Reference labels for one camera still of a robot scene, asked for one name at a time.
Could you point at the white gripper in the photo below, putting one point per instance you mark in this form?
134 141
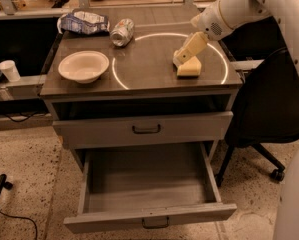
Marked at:
209 21

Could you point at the yellow sponge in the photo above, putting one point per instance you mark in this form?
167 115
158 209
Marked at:
191 68

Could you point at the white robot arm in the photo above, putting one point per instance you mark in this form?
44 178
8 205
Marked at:
286 13

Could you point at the closed upper drawer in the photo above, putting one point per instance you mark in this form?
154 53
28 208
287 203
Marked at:
146 130

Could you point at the grey drawer cabinet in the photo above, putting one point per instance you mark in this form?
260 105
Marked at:
141 79

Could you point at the open middle drawer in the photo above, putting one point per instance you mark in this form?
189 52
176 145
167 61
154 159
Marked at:
150 187

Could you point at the crushed silver soda can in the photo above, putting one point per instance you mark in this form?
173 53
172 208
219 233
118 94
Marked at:
123 32

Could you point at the black office chair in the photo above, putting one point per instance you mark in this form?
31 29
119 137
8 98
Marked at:
265 110

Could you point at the white bowl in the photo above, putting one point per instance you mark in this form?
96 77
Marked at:
84 66

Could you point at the blue white chip bag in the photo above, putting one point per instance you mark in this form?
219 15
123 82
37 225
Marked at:
82 22

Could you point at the white paper cup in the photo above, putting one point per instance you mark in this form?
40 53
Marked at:
9 69

